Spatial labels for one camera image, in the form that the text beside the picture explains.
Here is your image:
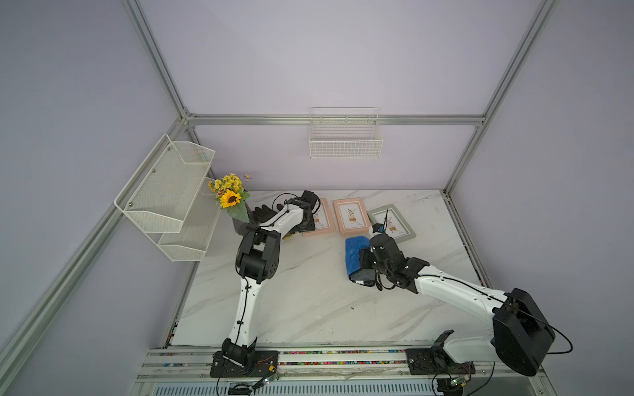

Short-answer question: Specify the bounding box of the pink picture frame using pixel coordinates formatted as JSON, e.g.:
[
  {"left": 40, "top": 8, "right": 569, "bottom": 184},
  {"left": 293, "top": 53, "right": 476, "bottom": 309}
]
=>
[
  {"left": 303, "top": 198, "right": 336, "bottom": 237},
  {"left": 333, "top": 197, "right": 370, "bottom": 235}
]

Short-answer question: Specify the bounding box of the blue microfibre cloth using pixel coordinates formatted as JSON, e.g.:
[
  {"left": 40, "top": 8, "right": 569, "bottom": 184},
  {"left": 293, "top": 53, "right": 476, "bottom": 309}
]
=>
[{"left": 345, "top": 236, "right": 376, "bottom": 287}]

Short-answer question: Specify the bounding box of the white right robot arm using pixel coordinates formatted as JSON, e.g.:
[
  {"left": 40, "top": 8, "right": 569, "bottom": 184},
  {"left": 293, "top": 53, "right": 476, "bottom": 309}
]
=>
[{"left": 345, "top": 234, "right": 556, "bottom": 376}]

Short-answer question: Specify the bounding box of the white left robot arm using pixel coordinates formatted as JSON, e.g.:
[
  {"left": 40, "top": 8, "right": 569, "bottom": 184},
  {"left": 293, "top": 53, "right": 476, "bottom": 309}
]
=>
[{"left": 221, "top": 191, "right": 321, "bottom": 370}]

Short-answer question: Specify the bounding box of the black yellow work glove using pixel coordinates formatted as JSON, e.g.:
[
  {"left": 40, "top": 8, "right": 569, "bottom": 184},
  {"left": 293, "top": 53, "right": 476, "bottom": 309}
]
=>
[{"left": 253, "top": 205, "right": 286, "bottom": 228}]

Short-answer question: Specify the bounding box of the dark glass vase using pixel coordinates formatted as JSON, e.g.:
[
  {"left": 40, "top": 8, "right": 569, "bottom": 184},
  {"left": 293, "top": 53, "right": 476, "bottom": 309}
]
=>
[{"left": 232, "top": 203, "right": 256, "bottom": 236}]

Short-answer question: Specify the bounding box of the sunflower bouquet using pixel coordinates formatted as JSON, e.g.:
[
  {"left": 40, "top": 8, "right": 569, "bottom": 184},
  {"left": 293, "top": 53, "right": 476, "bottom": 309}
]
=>
[{"left": 206, "top": 173, "right": 250, "bottom": 223}]

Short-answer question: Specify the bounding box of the green picture frame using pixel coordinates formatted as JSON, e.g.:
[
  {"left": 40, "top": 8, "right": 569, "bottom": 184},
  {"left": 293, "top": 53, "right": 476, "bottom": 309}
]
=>
[{"left": 368, "top": 205, "right": 416, "bottom": 243}]

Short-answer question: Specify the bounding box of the white wire wall basket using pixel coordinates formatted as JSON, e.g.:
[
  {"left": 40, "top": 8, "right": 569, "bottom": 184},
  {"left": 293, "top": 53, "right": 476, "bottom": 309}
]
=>
[{"left": 309, "top": 107, "right": 383, "bottom": 160}]

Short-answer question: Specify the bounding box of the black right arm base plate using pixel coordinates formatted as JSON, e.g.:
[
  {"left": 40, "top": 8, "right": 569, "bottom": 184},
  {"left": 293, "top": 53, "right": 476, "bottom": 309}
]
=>
[{"left": 405, "top": 330, "right": 476, "bottom": 376}]

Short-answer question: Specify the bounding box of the white mesh wall shelf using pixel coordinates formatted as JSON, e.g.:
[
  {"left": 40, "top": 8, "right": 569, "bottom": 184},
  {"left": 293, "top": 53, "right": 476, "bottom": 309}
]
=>
[{"left": 114, "top": 135, "right": 221, "bottom": 262}]

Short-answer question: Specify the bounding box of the aluminium enclosure frame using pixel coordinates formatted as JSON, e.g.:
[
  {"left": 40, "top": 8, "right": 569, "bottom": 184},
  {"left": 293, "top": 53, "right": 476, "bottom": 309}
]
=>
[{"left": 1, "top": 1, "right": 558, "bottom": 393}]

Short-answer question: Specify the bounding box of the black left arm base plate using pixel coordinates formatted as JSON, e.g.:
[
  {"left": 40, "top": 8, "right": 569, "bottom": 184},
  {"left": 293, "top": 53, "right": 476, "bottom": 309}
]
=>
[{"left": 210, "top": 338, "right": 280, "bottom": 379}]

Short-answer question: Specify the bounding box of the aluminium front rail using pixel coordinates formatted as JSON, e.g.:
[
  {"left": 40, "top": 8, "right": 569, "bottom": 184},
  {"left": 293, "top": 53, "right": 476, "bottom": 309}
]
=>
[{"left": 131, "top": 346, "right": 556, "bottom": 395}]

